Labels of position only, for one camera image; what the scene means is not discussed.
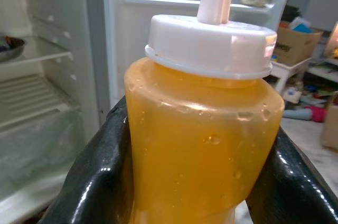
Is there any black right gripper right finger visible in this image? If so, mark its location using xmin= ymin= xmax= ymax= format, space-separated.
xmin=244 ymin=127 xmax=338 ymax=224

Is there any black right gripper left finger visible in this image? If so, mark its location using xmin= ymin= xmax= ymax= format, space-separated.
xmin=38 ymin=99 xmax=138 ymax=224

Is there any yellow sauce squeeze bottle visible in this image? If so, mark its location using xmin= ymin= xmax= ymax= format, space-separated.
xmin=124 ymin=0 xmax=285 ymax=224

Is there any silver fridge with fruit print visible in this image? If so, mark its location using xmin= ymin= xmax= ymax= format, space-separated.
xmin=0 ymin=0 xmax=295 ymax=224

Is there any brown paper bag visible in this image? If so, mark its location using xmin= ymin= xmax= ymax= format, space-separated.
xmin=321 ymin=98 xmax=338 ymax=151

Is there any teal cylinder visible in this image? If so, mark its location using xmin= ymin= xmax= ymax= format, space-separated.
xmin=284 ymin=109 xmax=314 ymax=121

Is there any pink red soft item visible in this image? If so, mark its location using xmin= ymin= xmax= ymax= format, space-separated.
xmin=305 ymin=106 xmax=328 ymax=123

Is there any small white table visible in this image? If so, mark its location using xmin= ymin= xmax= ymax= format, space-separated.
xmin=270 ymin=57 xmax=314 ymax=95

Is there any brown cardboard box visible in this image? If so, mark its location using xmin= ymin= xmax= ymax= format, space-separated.
xmin=274 ymin=24 xmax=324 ymax=66

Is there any steel bowl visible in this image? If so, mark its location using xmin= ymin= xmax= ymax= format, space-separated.
xmin=0 ymin=36 xmax=27 ymax=63

